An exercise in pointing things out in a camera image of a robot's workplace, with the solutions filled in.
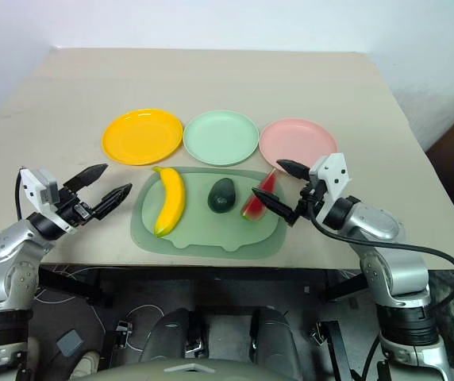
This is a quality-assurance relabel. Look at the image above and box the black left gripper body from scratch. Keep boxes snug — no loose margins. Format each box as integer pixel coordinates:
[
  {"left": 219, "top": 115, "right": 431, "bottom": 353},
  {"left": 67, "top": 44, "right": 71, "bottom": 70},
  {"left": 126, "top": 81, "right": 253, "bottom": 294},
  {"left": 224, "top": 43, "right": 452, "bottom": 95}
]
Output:
[{"left": 55, "top": 184, "right": 95, "bottom": 228}]

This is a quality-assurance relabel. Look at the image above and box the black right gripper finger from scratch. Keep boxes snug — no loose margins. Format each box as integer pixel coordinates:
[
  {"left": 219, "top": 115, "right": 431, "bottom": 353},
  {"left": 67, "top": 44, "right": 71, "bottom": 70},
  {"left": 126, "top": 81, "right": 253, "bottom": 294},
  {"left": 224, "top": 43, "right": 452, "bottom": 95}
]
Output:
[
  {"left": 275, "top": 159, "right": 312, "bottom": 180},
  {"left": 251, "top": 187, "right": 296, "bottom": 228}
]

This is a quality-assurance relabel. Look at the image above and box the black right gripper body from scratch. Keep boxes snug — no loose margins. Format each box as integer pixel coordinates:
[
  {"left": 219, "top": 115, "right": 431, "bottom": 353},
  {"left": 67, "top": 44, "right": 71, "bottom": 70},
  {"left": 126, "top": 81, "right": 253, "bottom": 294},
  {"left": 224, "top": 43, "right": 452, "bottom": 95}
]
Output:
[{"left": 294, "top": 177, "right": 330, "bottom": 217}]

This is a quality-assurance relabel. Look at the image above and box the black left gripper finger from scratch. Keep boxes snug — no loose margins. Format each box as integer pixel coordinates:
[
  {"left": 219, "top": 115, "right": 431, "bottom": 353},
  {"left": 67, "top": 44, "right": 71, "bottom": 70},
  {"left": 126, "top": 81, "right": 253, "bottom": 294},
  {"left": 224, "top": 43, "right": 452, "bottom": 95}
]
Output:
[
  {"left": 64, "top": 163, "right": 108, "bottom": 196},
  {"left": 90, "top": 183, "right": 133, "bottom": 221}
]

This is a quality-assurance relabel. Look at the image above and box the pink plate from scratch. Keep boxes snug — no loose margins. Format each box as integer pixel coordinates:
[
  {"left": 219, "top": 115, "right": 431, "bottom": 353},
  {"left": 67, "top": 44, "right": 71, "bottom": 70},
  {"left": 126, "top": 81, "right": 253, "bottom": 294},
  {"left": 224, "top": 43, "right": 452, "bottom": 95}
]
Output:
[{"left": 258, "top": 117, "right": 339, "bottom": 175}]

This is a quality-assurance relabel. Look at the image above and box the yellow plate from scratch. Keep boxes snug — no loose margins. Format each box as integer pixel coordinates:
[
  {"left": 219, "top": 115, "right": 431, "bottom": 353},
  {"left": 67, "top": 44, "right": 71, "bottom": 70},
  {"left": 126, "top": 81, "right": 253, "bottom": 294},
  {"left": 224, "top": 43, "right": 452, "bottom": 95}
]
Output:
[{"left": 101, "top": 108, "right": 184, "bottom": 167}]

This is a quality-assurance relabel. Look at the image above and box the light green plate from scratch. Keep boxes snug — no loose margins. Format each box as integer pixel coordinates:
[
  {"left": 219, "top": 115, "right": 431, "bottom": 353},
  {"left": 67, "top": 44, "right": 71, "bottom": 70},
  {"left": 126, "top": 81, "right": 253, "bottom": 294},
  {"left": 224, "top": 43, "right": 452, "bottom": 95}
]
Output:
[{"left": 183, "top": 110, "right": 260, "bottom": 167}]

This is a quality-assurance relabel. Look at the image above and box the red watermelon slice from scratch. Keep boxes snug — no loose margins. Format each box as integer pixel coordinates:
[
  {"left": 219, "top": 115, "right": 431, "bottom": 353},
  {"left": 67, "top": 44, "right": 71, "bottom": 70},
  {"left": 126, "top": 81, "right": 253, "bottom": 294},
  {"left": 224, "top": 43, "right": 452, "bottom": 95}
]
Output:
[{"left": 240, "top": 167, "right": 279, "bottom": 222}]

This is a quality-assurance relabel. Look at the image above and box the dark green avocado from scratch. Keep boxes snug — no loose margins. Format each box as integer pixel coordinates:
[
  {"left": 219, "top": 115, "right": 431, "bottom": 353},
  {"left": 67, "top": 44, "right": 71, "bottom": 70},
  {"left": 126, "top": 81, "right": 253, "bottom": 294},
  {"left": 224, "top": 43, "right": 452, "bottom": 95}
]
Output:
[{"left": 206, "top": 177, "right": 237, "bottom": 214}]

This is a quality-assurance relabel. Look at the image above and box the yellow banana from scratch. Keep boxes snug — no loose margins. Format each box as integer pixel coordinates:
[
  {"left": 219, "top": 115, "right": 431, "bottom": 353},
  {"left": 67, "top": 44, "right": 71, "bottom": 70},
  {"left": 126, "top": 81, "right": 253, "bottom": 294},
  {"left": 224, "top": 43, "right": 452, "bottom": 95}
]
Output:
[{"left": 151, "top": 165, "right": 187, "bottom": 239}]

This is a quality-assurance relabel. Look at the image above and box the green translucent tray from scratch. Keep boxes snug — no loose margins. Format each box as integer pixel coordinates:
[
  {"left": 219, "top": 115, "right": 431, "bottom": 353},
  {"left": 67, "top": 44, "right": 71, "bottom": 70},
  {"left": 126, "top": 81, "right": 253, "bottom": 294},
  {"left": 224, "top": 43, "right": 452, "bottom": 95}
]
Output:
[{"left": 130, "top": 166, "right": 288, "bottom": 261}]

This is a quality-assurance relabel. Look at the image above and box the dark rounded shape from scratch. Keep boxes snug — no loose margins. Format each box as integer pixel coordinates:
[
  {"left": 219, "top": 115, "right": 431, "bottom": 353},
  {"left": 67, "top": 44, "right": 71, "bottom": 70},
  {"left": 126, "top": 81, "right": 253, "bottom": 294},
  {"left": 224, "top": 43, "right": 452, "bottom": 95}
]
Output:
[
  {"left": 249, "top": 306, "right": 298, "bottom": 363},
  {"left": 138, "top": 308, "right": 209, "bottom": 363}
]

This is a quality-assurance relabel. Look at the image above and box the grey square floor pad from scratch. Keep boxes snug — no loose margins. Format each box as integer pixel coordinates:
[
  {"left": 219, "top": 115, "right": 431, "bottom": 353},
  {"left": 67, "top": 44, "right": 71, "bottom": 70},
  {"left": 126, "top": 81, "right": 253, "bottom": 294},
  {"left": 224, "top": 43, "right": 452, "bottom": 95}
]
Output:
[{"left": 56, "top": 332, "right": 84, "bottom": 357}]

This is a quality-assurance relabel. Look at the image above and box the black folding stand leg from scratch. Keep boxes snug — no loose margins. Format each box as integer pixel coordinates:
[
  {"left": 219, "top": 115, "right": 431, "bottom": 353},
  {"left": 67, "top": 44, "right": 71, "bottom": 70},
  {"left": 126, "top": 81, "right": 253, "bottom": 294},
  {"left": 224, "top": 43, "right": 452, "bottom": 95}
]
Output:
[{"left": 309, "top": 318, "right": 365, "bottom": 381}]

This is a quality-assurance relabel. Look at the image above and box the white shoe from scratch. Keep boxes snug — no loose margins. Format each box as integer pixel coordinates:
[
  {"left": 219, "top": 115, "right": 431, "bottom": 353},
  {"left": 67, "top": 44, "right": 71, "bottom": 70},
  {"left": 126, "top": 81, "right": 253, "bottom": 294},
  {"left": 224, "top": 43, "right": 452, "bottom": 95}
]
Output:
[{"left": 70, "top": 350, "right": 102, "bottom": 379}]

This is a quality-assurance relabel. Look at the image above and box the grey-green robot torso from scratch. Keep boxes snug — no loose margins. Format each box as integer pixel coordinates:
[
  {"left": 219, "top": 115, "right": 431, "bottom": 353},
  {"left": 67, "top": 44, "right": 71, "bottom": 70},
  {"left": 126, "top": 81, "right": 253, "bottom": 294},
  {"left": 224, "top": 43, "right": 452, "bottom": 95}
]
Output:
[{"left": 94, "top": 356, "right": 353, "bottom": 381}]

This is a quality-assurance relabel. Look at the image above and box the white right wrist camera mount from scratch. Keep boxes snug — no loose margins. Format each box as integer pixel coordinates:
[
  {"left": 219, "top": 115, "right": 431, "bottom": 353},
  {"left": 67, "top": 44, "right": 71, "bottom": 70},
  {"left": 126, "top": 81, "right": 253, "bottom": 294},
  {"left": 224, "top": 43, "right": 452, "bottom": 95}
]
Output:
[{"left": 308, "top": 152, "right": 351, "bottom": 224}]

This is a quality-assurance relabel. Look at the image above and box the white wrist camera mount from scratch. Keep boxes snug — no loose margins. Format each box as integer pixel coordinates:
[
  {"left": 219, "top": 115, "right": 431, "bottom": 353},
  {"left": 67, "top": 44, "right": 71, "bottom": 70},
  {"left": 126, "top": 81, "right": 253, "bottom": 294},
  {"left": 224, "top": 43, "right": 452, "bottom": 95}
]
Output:
[
  {"left": 308, "top": 152, "right": 351, "bottom": 224},
  {"left": 17, "top": 166, "right": 74, "bottom": 233}
]

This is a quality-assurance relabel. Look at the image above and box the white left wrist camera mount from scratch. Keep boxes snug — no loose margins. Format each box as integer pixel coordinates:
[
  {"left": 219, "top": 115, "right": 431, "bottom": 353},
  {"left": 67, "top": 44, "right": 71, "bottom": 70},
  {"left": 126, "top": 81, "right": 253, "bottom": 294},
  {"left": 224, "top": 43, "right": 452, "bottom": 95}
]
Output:
[{"left": 17, "top": 166, "right": 74, "bottom": 233}]

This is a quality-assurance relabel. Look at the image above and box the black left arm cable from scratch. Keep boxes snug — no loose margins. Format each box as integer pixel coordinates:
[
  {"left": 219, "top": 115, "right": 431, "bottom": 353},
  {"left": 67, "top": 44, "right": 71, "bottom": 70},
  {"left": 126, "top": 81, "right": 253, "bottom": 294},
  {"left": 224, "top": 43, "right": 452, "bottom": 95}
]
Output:
[{"left": 13, "top": 167, "right": 29, "bottom": 221}]

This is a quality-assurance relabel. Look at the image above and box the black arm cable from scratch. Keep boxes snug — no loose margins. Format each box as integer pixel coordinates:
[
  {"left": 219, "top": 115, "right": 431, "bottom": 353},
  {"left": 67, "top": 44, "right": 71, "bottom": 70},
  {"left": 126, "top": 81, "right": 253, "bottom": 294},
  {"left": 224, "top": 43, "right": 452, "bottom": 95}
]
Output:
[
  {"left": 309, "top": 209, "right": 454, "bottom": 321},
  {"left": 13, "top": 167, "right": 29, "bottom": 221}
]

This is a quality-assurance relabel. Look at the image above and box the black table frame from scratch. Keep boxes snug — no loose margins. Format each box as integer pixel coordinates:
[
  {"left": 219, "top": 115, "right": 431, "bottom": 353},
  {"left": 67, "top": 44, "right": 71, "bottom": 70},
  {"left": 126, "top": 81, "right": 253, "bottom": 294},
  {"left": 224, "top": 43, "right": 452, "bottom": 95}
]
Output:
[{"left": 35, "top": 267, "right": 371, "bottom": 311}]

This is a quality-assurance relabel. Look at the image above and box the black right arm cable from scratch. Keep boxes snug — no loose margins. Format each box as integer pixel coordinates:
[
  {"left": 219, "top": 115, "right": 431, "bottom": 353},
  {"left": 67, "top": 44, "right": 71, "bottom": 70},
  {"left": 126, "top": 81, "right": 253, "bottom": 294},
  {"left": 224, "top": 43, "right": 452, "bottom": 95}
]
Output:
[{"left": 309, "top": 209, "right": 454, "bottom": 321}]

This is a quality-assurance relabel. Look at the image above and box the white floor cable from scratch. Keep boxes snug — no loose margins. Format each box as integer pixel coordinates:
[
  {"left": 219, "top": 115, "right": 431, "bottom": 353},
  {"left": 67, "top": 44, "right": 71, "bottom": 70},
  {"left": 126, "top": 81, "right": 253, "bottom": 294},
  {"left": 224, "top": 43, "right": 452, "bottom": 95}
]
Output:
[{"left": 125, "top": 303, "right": 174, "bottom": 352}]

